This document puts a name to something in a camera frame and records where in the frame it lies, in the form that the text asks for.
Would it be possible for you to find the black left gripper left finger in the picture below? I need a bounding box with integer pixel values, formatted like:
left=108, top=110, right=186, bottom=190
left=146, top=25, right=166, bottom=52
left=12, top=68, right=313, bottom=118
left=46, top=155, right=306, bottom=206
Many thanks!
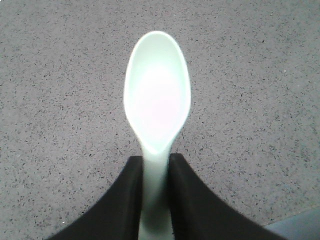
left=50, top=156, right=143, bottom=240

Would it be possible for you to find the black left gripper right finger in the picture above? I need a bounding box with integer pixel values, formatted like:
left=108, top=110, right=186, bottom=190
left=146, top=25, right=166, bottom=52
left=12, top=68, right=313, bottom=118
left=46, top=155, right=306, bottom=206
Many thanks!
left=168, top=153, right=282, bottom=240

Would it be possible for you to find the mint green plastic spoon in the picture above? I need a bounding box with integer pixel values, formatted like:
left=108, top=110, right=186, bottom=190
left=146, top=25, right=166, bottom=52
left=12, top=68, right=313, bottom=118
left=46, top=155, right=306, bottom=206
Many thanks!
left=123, top=31, right=191, bottom=240

